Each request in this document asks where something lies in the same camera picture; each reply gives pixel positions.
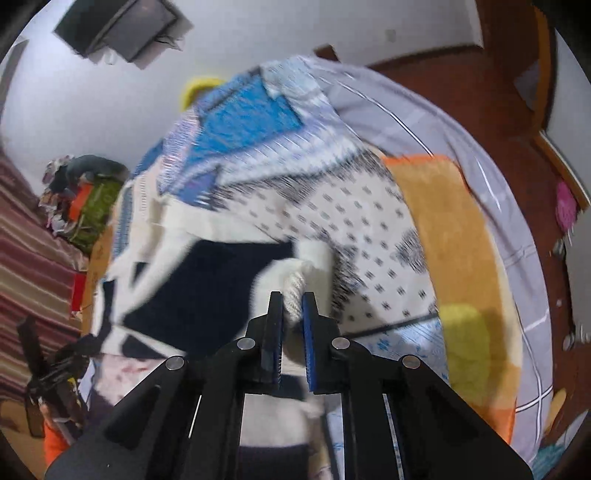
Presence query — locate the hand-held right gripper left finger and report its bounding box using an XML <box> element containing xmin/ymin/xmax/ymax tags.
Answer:
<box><xmin>44</xmin><ymin>291</ymin><xmax>284</xmax><ymax>480</ymax></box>

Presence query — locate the red box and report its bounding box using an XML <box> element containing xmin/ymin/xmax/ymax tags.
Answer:
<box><xmin>71</xmin><ymin>274</ymin><xmax>87</xmax><ymax>315</ymax></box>

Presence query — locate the pile of household clutter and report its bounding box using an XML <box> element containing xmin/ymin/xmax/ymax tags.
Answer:
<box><xmin>39</xmin><ymin>157</ymin><xmax>88</xmax><ymax>232</ymax></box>

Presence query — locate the yellow foam tube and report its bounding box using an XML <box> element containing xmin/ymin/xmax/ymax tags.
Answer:
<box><xmin>179</xmin><ymin>78</ymin><xmax>227</xmax><ymax>109</ymax></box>

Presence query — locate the red striped curtain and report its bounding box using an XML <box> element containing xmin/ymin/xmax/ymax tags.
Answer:
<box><xmin>0</xmin><ymin>138</ymin><xmax>93</xmax><ymax>407</ymax></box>

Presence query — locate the black wall television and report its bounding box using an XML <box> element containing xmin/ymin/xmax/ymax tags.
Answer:
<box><xmin>53</xmin><ymin>0</ymin><xmax>144</xmax><ymax>58</ymax></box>

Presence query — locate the orange box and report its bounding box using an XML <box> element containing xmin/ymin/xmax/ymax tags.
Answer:
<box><xmin>69</xmin><ymin>185</ymin><xmax>93</xmax><ymax>222</ymax></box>

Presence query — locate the grey plush toy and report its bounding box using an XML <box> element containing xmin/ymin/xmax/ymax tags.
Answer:
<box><xmin>65</xmin><ymin>155</ymin><xmax>130</xmax><ymax>183</ymax></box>

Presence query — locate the black white striped sweater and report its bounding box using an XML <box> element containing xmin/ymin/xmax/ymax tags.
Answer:
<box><xmin>90</xmin><ymin>208</ymin><xmax>345</xmax><ymax>480</ymax></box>

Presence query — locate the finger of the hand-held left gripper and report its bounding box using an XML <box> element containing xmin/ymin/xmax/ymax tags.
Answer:
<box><xmin>51</xmin><ymin>335</ymin><xmax>100</xmax><ymax>371</ymax></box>

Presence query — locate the white cloth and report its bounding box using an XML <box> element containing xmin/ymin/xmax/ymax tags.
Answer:
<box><xmin>92</xmin><ymin>355</ymin><xmax>167</xmax><ymax>416</ymax></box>

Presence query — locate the grey checked bed sheet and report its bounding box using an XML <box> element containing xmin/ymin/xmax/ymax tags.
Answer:
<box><xmin>318</xmin><ymin>58</ymin><xmax>552</xmax><ymax>462</ymax></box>

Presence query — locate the patchwork printed blanket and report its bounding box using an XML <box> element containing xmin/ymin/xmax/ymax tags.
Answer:
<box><xmin>88</xmin><ymin>55</ymin><xmax>525</xmax><ymax>480</ymax></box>

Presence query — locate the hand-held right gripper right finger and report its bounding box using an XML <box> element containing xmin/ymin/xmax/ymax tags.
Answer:
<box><xmin>301</xmin><ymin>292</ymin><xmax>534</xmax><ymax>480</ymax></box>

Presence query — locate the pink slipper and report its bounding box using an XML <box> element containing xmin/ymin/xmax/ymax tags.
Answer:
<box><xmin>555</xmin><ymin>180</ymin><xmax>578</xmax><ymax>232</ymax></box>

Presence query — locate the brown wooden door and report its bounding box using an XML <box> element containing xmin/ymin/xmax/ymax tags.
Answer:
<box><xmin>480</xmin><ymin>0</ymin><xmax>555</xmax><ymax>137</ymax></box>

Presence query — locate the small black monitor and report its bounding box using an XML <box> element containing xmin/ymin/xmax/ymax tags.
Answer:
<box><xmin>90</xmin><ymin>0</ymin><xmax>194</xmax><ymax>71</ymax></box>

